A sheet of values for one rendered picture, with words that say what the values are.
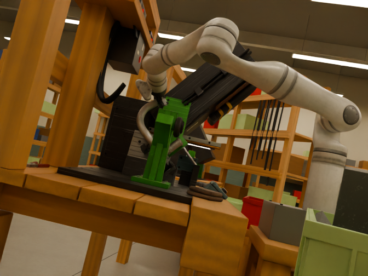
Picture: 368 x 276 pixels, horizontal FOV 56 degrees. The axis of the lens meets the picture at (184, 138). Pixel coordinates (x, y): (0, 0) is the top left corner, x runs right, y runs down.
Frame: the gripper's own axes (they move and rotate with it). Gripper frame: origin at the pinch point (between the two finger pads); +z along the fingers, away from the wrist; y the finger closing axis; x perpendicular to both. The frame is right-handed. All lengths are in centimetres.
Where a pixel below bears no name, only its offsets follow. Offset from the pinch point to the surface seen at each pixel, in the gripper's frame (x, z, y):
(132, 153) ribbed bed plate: 19.5, 9.1, -12.3
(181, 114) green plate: -7.1, 6.8, -7.7
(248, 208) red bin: -10, 10, -56
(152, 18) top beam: -35, 49, 73
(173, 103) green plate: -6.6, 6.8, -1.4
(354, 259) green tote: 13, -97, -68
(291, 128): -160, 223, -4
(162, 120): 7.6, -23.6, -17.7
